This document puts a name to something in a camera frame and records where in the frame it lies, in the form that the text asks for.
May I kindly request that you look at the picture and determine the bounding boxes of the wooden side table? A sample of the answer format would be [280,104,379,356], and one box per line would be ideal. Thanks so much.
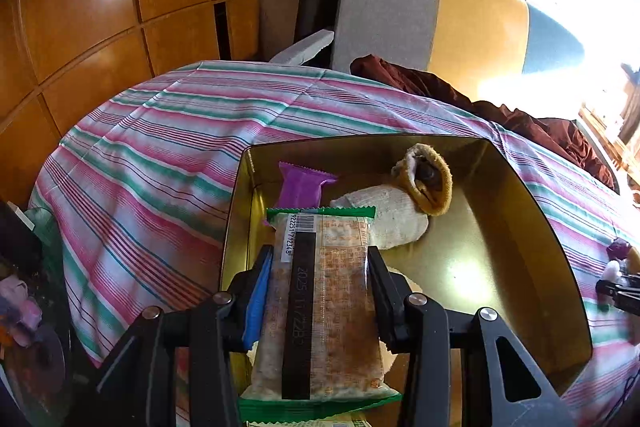
[577,102,640,192]

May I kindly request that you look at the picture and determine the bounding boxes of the striped tablecloth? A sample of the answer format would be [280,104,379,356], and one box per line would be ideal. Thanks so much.
[30,59,640,427]

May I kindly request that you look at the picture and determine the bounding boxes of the gold tin box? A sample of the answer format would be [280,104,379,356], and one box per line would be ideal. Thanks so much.
[220,134,594,427]

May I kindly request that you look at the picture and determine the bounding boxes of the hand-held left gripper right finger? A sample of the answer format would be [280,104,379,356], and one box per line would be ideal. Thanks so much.
[367,246,576,427]

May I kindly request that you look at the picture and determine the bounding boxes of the white sock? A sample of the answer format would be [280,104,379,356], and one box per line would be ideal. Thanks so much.
[330,187,430,250]

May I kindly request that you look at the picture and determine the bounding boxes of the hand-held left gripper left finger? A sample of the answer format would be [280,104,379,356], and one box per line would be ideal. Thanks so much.
[95,244,276,427]

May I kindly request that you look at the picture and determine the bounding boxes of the dark red cloth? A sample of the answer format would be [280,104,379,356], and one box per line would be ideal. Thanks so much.
[350,55,616,192]

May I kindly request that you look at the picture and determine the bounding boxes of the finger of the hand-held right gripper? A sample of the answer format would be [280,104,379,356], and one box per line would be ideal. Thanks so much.
[595,274,640,313]

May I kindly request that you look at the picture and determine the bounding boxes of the wooden wardrobe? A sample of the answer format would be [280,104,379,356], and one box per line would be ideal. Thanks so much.
[0,0,261,208]

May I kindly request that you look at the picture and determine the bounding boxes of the green and white carton box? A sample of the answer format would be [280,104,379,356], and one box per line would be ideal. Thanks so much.
[240,412,371,427]

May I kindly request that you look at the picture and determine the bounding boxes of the purple snack packet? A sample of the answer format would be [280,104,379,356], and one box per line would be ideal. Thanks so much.
[276,162,338,210]

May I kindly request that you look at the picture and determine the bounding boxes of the purplish cloth bundle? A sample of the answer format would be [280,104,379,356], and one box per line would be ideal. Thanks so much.
[0,274,45,350]

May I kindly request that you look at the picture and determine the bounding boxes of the yellow sock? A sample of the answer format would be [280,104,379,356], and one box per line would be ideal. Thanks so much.
[391,144,453,217]

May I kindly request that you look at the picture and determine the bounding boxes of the white foam armrest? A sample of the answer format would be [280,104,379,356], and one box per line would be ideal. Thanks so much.
[268,29,335,66]

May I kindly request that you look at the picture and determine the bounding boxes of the rice cracker packet green ends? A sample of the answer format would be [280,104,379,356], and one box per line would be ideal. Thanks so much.
[239,205,403,410]

